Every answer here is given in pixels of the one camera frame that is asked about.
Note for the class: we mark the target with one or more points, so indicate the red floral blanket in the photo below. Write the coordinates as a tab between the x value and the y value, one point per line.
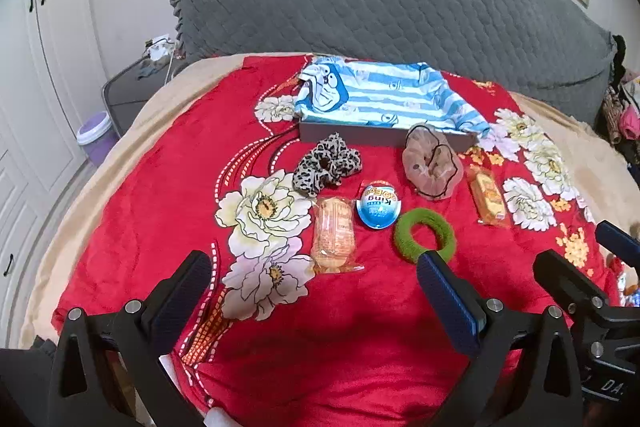
300	357

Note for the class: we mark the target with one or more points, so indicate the white wardrobe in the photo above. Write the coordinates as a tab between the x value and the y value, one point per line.
50	57

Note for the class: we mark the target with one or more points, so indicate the grey quilted headboard cover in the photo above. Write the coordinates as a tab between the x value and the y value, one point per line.
375	7

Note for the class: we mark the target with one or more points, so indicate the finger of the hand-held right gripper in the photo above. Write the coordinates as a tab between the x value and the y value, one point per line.
617	239
560	272

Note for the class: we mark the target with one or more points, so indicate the beige sheer scrunchie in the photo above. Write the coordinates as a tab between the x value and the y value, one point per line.
420	162

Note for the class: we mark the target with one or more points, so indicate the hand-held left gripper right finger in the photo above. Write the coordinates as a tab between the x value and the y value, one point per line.
447	302

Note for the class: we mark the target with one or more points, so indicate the green fuzzy scrunchie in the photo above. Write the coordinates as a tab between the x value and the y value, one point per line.
405	237

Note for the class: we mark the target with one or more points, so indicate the purple waste bin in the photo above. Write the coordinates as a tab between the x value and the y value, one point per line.
97	137

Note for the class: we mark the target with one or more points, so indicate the pile of clothes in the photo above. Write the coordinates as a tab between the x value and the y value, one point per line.
622	107

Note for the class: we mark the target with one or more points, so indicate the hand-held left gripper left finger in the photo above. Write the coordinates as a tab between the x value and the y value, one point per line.
187	297

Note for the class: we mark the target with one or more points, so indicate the orange biscuit packet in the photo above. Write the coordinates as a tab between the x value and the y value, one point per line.
332	232

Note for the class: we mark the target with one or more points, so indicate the yellow snack packet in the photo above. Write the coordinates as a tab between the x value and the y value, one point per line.
487	199

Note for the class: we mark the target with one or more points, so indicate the blue toy egg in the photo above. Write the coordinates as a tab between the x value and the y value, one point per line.
377	212

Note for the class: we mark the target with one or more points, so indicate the grey box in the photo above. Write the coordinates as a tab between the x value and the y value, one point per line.
370	139

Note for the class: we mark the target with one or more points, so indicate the leopard print scrunchie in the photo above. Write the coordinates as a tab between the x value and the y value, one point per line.
310	172

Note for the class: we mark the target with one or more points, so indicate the black side table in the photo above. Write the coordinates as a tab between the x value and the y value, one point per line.
125	94

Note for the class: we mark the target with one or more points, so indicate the blue-grey small cloth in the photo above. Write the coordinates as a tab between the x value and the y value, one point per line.
150	69

